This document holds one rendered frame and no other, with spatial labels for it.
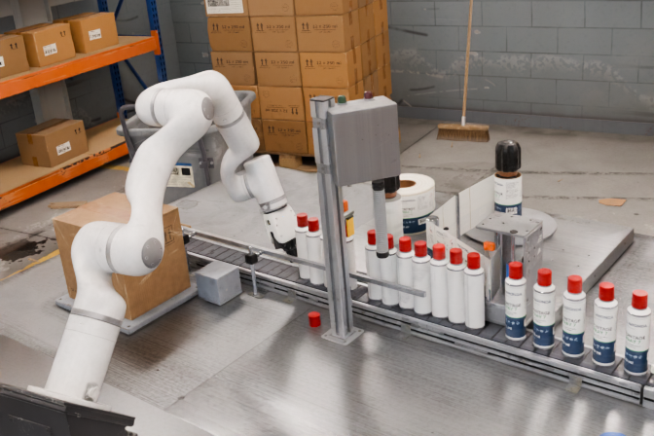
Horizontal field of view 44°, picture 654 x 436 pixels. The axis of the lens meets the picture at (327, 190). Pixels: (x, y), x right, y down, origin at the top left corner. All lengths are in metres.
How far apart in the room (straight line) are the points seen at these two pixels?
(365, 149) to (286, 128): 3.95
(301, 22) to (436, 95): 1.76
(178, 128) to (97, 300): 0.45
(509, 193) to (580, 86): 3.98
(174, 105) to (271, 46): 3.81
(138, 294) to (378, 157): 0.85
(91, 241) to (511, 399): 1.05
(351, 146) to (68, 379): 0.84
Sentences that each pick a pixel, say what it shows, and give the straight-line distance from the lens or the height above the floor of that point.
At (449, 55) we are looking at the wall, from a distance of 6.88.
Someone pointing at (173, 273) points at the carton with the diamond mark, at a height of 0.92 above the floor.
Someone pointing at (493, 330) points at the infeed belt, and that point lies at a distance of 2.18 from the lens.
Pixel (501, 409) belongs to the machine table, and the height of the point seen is 0.83.
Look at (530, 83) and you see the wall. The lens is 6.70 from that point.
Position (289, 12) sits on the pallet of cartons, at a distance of 5.72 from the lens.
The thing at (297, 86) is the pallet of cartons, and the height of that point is 0.65.
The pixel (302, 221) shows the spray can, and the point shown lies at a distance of 2.40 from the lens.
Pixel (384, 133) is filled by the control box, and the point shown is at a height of 1.40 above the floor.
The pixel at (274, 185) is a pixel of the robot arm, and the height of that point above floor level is 1.17.
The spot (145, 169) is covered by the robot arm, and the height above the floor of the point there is 1.38.
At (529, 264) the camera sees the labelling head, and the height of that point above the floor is 1.05.
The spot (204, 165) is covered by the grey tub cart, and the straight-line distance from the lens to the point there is 4.55.
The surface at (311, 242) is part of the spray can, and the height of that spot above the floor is 1.02.
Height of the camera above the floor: 2.00
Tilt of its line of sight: 21 degrees down
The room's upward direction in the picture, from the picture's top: 5 degrees counter-clockwise
